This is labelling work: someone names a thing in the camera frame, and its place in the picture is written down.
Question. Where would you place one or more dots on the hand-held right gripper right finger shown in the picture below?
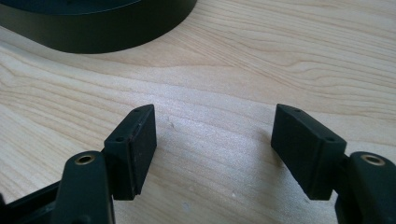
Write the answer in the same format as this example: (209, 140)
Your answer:
(306, 149)

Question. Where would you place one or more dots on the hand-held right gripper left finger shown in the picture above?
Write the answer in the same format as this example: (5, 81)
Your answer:
(130, 155)

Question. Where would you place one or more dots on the black round tray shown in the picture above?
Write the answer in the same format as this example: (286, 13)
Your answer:
(93, 28)

